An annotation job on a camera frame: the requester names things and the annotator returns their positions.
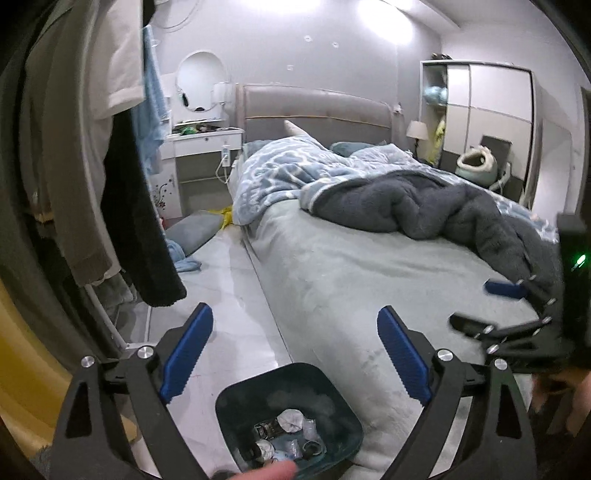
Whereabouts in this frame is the blue plush on shelf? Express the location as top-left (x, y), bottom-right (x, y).
top-left (423, 85), bottom-right (449, 107)

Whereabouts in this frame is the grey padded headboard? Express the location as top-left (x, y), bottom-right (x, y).
top-left (235, 84), bottom-right (405, 147)

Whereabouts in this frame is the dark green trash bin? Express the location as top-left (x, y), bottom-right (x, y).
top-left (215, 363), bottom-right (363, 479)

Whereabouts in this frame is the bedside table lamp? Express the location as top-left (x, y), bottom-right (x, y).
top-left (407, 120), bottom-right (429, 159)

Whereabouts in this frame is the light blue hanging towel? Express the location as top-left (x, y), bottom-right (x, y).
top-left (131, 23), bottom-right (202, 274)

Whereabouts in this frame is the white round pad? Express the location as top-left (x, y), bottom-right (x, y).
top-left (253, 439), bottom-right (276, 464)

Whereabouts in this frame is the grey floor cushion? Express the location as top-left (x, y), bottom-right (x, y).
top-left (165, 211), bottom-right (223, 256)

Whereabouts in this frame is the blue patterned duvet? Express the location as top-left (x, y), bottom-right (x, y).
top-left (231, 135), bottom-right (560, 245)

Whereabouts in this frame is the dark grey fluffy blanket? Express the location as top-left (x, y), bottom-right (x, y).
top-left (308, 172), bottom-right (561, 294)

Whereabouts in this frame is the teal pillow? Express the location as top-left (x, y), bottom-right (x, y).
top-left (329, 141), bottom-right (374, 157)

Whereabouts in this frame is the bed with grey-green sheet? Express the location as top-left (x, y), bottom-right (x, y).
top-left (240, 200), bottom-right (533, 479)

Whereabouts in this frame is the white clothes rack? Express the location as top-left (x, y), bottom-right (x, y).
top-left (84, 285), bottom-right (155, 355)

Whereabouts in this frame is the clear plastic wrapper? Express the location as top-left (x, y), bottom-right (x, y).
top-left (301, 418), bottom-right (320, 441)

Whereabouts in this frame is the white vanity desk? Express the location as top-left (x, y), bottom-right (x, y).
top-left (149, 83), bottom-right (243, 222)

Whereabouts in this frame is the green white plush pet bed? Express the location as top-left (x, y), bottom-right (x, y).
top-left (455, 145), bottom-right (498, 188)

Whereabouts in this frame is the black office chair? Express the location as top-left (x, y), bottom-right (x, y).
top-left (481, 135), bottom-right (512, 192)

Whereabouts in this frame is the round vanity mirror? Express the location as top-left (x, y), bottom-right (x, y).
top-left (175, 50), bottom-right (228, 112)

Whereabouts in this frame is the person left hand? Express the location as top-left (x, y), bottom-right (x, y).
top-left (230, 460), bottom-right (297, 480)

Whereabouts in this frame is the hanging white t-shirt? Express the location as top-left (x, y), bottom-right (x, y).
top-left (88, 0), bottom-right (145, 120)

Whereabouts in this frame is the black snack packet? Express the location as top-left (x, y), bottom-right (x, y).
top-left (252, 419), bottom-right (283, 441)

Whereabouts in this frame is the white power strip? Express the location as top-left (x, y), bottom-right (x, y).
top-left (221, 145), bottom-right (231, 168)

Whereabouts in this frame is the white pillow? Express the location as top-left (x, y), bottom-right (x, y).
top-left (283, 120), bottom-right (311, 138)

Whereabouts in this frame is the white wardrobe cabinet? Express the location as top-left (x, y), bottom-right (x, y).
top-left (418, 60), bottom-right (541, 207)

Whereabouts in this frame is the hanging black garment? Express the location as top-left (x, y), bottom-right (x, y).
top-left (101, 111), bottom-right (186, 307)

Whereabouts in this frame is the blue tissue packet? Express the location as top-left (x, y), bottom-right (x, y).
top-left (273, 438), bottom-right (304, 461)

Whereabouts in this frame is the person right hand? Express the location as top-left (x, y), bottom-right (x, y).
top-left (531, 367), bottom-right (590, 437)

